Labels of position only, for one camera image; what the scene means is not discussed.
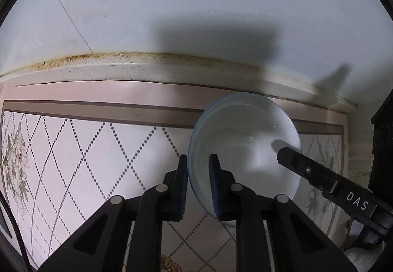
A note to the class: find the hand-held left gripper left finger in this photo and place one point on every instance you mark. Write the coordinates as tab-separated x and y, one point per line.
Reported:
181	186

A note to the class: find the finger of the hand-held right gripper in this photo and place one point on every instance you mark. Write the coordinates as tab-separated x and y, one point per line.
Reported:
304	167

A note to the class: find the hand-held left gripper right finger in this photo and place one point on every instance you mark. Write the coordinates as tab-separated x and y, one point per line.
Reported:
215	186

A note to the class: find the white bowl with blue pattern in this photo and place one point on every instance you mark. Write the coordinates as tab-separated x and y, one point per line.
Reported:
245	130

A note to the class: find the printed floral table mat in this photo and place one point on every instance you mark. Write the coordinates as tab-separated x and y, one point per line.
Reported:
92	149

